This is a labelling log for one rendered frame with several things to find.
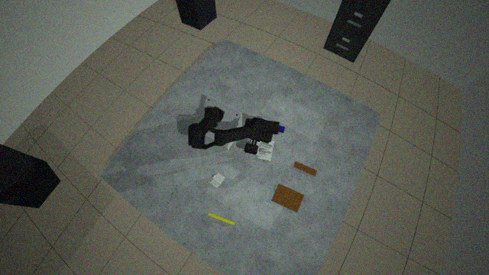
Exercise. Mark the brown rectangular plate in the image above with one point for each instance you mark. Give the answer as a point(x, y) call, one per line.
point(288, 198)

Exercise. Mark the brown flat bar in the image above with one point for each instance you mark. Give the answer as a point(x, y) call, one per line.
point(305, 168)

